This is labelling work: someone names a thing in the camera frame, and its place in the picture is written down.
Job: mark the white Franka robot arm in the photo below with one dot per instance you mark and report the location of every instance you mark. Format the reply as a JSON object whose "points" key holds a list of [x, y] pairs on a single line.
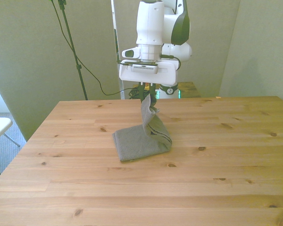
{"points": [[151, 28]]}

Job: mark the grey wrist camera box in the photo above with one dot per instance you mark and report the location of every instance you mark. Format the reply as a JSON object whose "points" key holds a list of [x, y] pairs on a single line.
{"points": [[145, 69]]}

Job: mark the white vertical post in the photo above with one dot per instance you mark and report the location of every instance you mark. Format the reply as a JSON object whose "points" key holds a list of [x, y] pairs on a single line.
{"points": [[118, 42]]}

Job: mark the white folding table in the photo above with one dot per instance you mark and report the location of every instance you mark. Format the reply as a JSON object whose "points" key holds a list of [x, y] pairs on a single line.
{"points": [[0, 131]]}

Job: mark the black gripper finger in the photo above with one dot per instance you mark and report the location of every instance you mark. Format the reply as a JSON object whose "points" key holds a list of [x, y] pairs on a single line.
{"points": [[152, 90], [141, 93]]}

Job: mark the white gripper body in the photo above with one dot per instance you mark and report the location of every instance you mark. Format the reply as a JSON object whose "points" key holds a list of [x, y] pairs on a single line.
{"points": [[167, 74]]}

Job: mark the black camera stand pole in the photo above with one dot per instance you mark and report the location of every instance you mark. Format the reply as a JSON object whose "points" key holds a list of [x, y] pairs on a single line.
{"points": [[73, 51]]}

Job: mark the grey textured towel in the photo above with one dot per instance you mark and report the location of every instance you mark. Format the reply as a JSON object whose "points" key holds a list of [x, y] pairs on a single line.
{"points": [[139, 143]]}

